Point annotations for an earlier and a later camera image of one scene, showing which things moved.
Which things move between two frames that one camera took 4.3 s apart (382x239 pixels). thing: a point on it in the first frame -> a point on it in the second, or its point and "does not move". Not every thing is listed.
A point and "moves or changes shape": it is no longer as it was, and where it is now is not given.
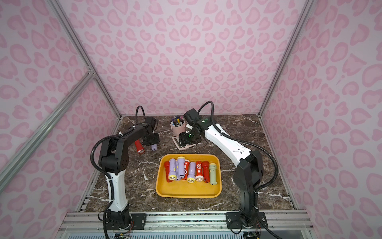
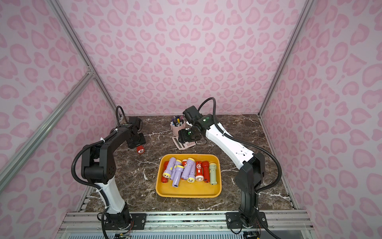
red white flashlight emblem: (199, 176) does not move
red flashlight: (166, 166) moves or changes shape
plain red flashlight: (205, 165) does not move
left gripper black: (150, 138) -> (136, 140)
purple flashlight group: (191, 177) does not move
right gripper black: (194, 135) does not move
